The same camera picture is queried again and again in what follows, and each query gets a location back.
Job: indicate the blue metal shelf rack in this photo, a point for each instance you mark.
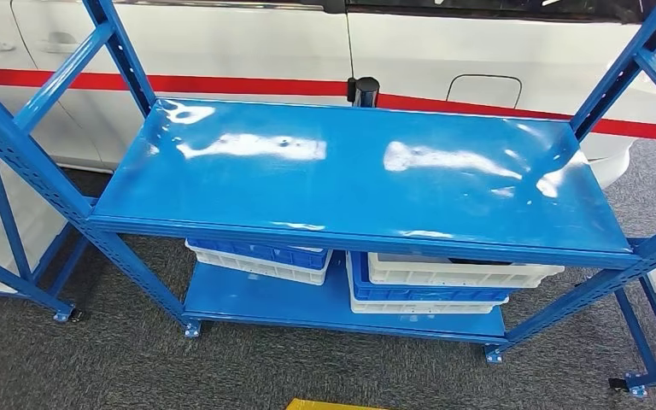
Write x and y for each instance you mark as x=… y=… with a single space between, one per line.
x=362 y=170

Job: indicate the blue shelf rack with casters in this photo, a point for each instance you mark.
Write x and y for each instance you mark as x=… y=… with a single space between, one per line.
x=636 y=334
x=4 y=215

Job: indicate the blue plastic crate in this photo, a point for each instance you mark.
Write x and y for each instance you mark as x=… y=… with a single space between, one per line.
x=271 y=254
x=418 y=294

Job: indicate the black trim strips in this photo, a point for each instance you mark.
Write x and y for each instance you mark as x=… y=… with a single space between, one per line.
x=478 y=261

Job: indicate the white car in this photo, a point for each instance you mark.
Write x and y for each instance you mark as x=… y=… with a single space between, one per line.
x=249 y=39

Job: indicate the yellow floor tape square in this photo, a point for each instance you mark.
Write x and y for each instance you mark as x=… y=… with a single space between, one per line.
x=328 y=405

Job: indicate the black stanchion post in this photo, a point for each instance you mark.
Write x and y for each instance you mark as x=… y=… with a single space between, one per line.
x=366 y=90

